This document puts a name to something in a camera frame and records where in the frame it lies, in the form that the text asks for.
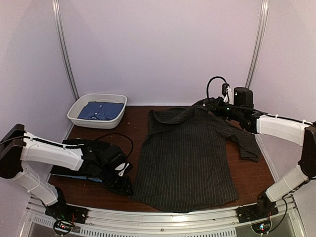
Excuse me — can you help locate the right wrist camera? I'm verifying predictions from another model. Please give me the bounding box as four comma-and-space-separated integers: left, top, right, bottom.
222, 83, 234, 104

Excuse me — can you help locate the black cable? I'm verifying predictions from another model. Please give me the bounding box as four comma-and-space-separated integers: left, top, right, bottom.
206, 76, 230, 99
93, 133, 135, 163

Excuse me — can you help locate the folded black shirt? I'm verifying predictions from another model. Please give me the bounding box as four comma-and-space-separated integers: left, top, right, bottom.
51, 139, 111, 179

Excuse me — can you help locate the dark pinstriped long sleeve shirt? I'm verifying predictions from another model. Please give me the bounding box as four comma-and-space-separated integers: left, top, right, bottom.
131, 102, 260, 213

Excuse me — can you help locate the left black cable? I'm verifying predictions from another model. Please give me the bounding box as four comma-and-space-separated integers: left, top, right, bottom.
93, 133, 135, 163

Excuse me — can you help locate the aluminium front rail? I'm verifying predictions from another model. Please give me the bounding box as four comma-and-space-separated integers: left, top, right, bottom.
20, 195, 303, 237

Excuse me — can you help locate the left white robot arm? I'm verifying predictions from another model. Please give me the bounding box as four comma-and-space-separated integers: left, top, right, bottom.
0, 124, 133, 219

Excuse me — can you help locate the white plastic basin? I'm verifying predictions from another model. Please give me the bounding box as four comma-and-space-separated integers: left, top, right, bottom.
67, 93, 128, 129

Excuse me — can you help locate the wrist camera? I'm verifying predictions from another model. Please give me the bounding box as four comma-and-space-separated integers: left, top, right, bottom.
222, 83, 234, 104
115, 162, 133, 177

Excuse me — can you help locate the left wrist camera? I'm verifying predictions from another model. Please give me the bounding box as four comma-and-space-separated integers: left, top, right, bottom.
115, 162, 133, 177

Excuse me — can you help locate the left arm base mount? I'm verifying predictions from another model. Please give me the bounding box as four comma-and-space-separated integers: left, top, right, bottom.
45, 205, 88, 236

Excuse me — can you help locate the left aluminium frame post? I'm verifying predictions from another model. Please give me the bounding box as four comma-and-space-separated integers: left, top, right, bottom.
51, 0, 79, 100

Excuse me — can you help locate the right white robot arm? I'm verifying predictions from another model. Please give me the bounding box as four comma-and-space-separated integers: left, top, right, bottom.
206, 87, 316, 218

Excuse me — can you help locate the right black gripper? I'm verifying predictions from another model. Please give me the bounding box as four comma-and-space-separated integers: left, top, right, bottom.
205, 96, 243, 121

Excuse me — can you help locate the right aluminium frame post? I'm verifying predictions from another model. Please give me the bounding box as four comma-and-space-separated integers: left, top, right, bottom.
245, 0, 269, 89

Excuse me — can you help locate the aluminium frame post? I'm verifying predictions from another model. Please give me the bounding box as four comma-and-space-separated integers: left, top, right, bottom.
245, 0, 269, 89
51, 0, 79, 100

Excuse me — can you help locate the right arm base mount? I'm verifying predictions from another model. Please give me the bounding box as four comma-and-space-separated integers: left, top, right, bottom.
236, 197, 278, 235

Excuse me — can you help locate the right black cable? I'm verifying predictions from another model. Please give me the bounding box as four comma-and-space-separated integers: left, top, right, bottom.
206, 76, 230, 99

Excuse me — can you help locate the blue patterned shirt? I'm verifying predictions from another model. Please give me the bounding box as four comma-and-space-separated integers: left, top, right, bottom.
78, 101, 124, 120

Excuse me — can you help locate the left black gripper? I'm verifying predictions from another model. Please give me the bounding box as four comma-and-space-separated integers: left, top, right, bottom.
97, 165, 133, 197

